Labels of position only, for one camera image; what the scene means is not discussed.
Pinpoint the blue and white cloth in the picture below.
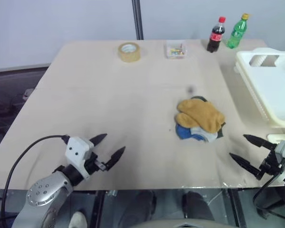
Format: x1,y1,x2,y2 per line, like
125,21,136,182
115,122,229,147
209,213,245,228
175,123,219,143

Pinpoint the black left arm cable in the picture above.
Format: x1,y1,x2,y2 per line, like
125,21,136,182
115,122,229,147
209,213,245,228
0,134,70,220

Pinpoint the white plastic basket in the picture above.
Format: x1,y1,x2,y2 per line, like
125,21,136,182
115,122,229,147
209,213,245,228
233,47,285,131

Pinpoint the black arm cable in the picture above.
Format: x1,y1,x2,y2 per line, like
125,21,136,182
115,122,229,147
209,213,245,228
0,134,70,220
252,173,285,219

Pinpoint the black vertical pole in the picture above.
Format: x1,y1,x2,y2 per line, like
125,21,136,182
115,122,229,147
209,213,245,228
132,0,144,40

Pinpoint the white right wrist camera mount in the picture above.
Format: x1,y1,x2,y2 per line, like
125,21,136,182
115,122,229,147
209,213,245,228
274,139,285,184

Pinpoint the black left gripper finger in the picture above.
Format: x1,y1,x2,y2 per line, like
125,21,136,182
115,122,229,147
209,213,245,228
105,146,126,171
88,133,108,149

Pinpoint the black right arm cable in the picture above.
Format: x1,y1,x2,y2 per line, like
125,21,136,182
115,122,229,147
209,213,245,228
252,173,285,219

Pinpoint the tan yellow cloth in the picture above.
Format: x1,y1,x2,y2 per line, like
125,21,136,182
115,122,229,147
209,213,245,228
175,98,226,134

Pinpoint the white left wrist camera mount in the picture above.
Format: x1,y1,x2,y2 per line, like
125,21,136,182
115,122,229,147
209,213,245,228
65,136,96,179

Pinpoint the clear box of coloured pins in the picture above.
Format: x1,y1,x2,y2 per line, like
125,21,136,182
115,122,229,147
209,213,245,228
165,39,189,60

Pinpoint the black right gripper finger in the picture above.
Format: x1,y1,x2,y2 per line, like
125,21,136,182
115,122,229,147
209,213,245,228
228,152,263,177
243,134,276,151

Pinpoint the green soda bottle yellow cap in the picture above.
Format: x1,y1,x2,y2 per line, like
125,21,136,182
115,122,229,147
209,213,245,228
226,13,251,49

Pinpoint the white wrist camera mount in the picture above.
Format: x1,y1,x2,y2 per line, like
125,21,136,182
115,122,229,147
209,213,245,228
274,139,285,184
65,136,96,179

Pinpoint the small white plastic piece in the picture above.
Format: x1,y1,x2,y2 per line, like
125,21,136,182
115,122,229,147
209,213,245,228
266,133,285,143

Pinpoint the grey rounded robot body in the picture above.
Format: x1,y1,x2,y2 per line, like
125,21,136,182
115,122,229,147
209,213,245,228
142,218,230,228

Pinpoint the cola bottle with red cap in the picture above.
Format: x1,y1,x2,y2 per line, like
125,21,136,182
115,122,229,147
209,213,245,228
206,16,227,54

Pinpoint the white shoe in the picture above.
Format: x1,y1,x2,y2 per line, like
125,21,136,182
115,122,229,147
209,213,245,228
68,211,88,228

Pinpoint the brown packing tape roll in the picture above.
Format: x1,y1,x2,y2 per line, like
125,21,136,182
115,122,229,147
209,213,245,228
117,42,142,63

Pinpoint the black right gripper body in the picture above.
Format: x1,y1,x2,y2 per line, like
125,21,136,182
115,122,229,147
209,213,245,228
256,148,285,181

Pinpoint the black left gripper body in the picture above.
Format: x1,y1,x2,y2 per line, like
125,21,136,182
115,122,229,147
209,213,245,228
84,152,111,175

